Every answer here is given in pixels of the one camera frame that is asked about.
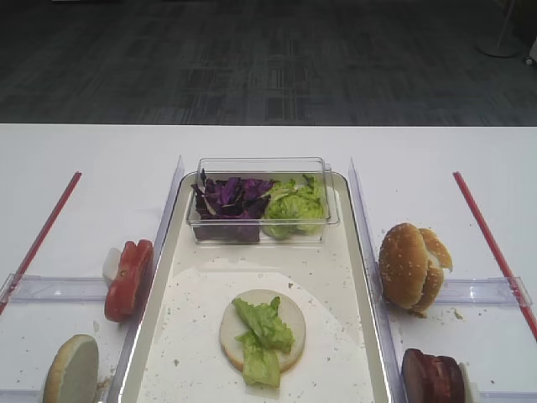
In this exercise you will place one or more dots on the white metal tray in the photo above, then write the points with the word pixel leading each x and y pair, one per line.
pixel 177 356

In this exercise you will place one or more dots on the pale bun slice upright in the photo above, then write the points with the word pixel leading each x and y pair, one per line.
pixel 72 376

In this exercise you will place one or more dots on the green lettuce in container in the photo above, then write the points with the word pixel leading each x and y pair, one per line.
pixel 287 201

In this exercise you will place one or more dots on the right lower clear pusher track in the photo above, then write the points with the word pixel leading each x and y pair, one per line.
pixel 506 397

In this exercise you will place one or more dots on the purple cabbage leaves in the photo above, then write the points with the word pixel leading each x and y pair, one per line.
pixel 231 199

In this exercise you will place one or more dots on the brown meat patties stack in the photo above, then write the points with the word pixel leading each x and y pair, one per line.
pixel 429 378

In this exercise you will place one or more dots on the clear long rail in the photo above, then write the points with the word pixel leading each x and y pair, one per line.
pixel 393 383
pixel 163 222

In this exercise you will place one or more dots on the clear plastic salad container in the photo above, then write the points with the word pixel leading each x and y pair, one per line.
pixel 276 169

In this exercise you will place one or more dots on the clear pusher track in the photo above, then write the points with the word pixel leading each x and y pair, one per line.
pixel 506 397
pixel 21 396
pixel 42 289
pixel 500 291

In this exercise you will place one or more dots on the sesame bun rear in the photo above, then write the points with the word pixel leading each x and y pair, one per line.
pixel 438 259

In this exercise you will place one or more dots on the red tomato slices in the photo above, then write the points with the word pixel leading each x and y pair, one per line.
pixel 122 294

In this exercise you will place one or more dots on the left clear long rail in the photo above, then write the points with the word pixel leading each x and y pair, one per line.
pixel 163 222

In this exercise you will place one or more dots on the red strip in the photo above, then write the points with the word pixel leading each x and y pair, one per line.
pixel 42 235
pixel 495 247

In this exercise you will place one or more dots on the right red strip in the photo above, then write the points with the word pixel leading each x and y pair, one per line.
pixel 495 247

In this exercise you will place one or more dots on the sesame bun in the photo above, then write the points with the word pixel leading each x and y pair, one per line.
pixel 403 265
pixel 438 259

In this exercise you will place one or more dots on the right upper clear pusher track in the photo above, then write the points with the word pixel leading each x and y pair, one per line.
pixel 500 291

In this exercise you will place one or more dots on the white pusher block at patties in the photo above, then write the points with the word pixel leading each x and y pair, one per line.
pixel 471 392

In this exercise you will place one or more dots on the right clear long rail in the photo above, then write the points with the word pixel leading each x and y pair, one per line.
pixel 393 383

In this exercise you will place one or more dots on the bottom bun on tray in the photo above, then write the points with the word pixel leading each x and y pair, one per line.
pixel 233 326

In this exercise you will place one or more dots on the white pusher block at tomato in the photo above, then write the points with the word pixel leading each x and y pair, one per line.
pixel 111 265

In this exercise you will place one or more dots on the sesame bun front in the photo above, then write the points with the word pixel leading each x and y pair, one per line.
pixel 403 265

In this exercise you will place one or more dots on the left upper clear pusher track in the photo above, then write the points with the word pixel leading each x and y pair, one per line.
pixel 42 289

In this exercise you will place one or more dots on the left red strip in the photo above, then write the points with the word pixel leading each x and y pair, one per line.
pixel 42 235

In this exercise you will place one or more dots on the green lettuce leaf on bun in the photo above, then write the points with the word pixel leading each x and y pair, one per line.
pixel 266 334

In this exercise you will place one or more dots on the left lower clear pusher track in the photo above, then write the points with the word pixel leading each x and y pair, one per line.
pixel 21 396

